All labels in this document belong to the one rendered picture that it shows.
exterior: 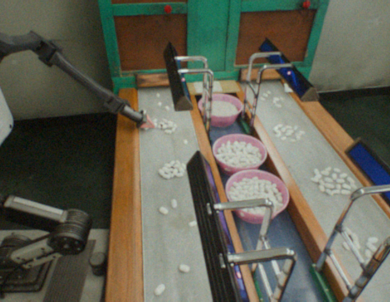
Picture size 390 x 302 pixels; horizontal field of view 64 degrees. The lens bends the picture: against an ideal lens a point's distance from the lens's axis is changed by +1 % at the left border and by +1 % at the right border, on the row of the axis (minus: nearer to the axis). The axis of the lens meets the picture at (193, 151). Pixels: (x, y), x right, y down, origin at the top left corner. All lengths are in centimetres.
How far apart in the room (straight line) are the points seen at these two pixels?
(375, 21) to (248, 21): 184
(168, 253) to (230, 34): 139
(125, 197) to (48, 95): 197
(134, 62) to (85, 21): 87
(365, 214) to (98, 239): 118
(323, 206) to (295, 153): 34
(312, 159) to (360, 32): 218
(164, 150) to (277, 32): 109
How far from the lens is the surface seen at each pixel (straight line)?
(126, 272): 113
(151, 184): 141
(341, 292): 120
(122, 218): 127
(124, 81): 211
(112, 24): 198
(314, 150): 171
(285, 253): 76
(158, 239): 122
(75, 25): 285
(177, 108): 131
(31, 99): 320
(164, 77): 205
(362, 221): 144
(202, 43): 206
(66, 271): 154
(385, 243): 91
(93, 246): 158
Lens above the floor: 173
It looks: 39 degrees down
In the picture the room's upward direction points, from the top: 1 degrees clockwise
